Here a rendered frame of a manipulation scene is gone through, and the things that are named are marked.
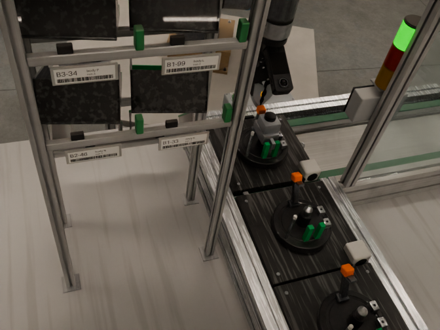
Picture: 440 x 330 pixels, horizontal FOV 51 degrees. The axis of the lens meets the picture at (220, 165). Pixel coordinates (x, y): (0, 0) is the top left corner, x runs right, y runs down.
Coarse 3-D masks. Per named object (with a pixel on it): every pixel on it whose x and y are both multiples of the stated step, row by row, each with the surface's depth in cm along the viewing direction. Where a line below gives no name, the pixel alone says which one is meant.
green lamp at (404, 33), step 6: (402, 24) 90; (402, 30) 90; (408, 30) 89; (414, 30) 88; (396, 36) 92; (402, 36) 91; (408, 36) 90; (396, 42) 92; (402, 42) 91; (408, 42) 90; (402, 48) 92
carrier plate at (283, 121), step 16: (224, 128) 128; (288, 128) 131; (224, 144) 124; (288, 144) 127; (240, 160) 120; (288, 160) 123; (240, 176) 117; (256, 176) 117; (272, 176) 118; (288, 176) 119; (240, 192) 115
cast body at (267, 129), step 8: (272, 112) 116; (256, 120) 119; (264, 120) 114; (272, 120) 114; (256, 128) 119; (264, 128) 114; (272, 128) 115; (264, 136) 115; (272, 136) 116; (272, 144) 115
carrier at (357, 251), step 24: (264, 192) 114; (288, 192) 115; (312, 192) 116; (264, 216) 109; (288, 216) 108; (312, 216) 104; (336, 216) 112; (264, 240) 105; (288, 240) 103; (312, 240) 104; (336, 240) 107; (360, 240) 106; (264, 264) 101; (288, 264) 102; (312, 264) 102; (336, 264) 103; (360, 264) 105
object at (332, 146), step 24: (288, 120) 137; (312, 120) 138; (336, 120) 140; (312, 144) 136; (336, 144) 137; (336, 168) 130; (432, 168) 129; (360, 192) 124; (384, 192) 129; (408, 192) 134
